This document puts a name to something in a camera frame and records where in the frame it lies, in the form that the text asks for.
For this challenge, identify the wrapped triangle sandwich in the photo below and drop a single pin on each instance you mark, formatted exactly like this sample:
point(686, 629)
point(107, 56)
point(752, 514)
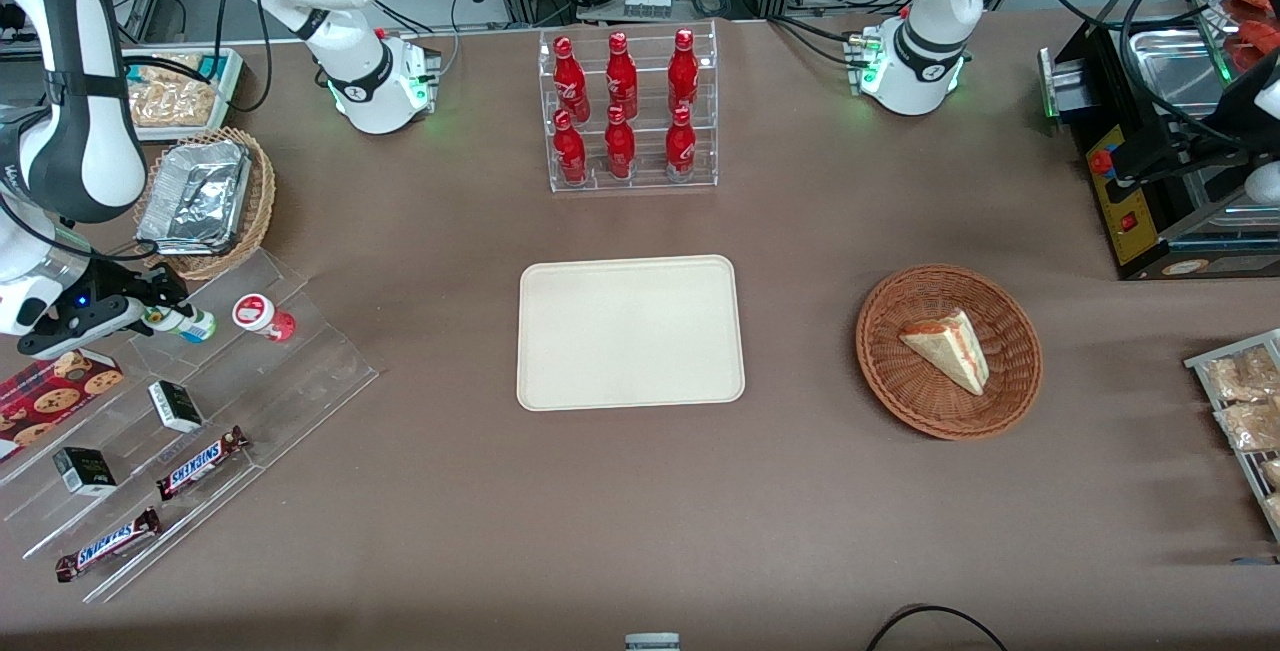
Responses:
point(950, 349)

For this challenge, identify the clear acrylic stepped stand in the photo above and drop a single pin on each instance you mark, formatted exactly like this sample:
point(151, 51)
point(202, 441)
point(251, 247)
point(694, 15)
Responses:
point(270, 391)

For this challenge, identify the brown wicker basket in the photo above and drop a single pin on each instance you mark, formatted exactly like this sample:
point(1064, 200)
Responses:
point(900, 371)

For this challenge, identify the red gum bottle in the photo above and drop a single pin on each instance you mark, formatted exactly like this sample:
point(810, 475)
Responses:
point(262, 316)

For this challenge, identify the red cookie box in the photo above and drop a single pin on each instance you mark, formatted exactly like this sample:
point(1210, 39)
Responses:
point(50, 396)

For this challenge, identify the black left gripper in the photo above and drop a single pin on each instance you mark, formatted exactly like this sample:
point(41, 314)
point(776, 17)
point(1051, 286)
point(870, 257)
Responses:
point(1172, 150)

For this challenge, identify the black yellow-panel machine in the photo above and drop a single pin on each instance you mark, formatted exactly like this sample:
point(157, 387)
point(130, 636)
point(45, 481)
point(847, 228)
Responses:
point(1130, 221)

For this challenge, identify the clear acrylic bottle rack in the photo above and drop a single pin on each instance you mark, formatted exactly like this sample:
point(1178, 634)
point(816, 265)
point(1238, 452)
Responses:
point(630, 186)

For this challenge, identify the light wicker basket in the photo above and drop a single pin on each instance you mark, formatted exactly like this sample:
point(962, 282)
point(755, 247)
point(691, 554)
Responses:
point(258, 201)

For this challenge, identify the steel tray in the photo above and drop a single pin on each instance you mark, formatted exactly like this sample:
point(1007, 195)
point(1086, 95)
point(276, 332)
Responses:
point(1170, 66)

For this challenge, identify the red packaged food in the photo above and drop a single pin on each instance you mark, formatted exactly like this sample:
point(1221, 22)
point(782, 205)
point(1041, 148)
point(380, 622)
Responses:
point(1258, 31)

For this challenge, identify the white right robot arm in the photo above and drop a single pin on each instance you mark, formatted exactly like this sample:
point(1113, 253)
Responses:
point(90, 131)

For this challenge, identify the small grey device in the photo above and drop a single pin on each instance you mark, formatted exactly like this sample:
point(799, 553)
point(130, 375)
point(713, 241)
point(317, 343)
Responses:
point(652, 642)

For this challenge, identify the green gum bottle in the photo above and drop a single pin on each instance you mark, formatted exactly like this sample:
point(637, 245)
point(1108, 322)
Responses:
point(198, 325)

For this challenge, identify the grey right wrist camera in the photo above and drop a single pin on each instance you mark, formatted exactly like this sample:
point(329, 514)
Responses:
point(75, 329)

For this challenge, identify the white plastic snack bin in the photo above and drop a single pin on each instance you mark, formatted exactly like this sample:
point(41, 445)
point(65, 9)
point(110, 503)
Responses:
point(232, 91)

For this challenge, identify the white power strip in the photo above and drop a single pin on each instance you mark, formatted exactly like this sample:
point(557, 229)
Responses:
point(647, 5)

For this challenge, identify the stacked aluminium foil trays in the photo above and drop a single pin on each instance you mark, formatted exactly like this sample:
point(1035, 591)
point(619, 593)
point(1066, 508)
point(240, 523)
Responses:
point(195, 196)

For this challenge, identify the clear pastry bag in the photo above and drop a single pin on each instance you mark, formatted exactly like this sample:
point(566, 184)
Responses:
point(1240, 374)
point(1250, 424)

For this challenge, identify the Snickers bar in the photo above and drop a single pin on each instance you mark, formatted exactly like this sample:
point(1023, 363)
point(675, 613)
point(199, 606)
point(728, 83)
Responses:
point(108, 544)
point(203, 462)

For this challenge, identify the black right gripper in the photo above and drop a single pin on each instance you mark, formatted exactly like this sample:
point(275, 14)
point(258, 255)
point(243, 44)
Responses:
point(112, 284)

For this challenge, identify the teal snack packet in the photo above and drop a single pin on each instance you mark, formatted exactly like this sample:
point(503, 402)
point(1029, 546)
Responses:
point(212, 67)

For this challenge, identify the clear cracker bag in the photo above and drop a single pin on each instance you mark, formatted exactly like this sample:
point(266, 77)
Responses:
point(170, 63)
point(170, 103)

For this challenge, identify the beige plastic tray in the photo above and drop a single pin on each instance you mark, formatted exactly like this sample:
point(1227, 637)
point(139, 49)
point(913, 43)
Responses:
point(630, 333)

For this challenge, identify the red cola bottle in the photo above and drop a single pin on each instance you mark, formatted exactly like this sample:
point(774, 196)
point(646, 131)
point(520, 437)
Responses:
point(683, 69)
point(570, 151)
point(570, 76)
point(620, 146)
point(681, 146)
point(621, 73)

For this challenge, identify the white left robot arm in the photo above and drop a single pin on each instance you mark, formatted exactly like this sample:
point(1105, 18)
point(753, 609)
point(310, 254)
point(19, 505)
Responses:
point(925, 56)

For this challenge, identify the small black box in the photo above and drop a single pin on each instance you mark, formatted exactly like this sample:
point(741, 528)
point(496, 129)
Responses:
point(84, 472)
point(176, 407)

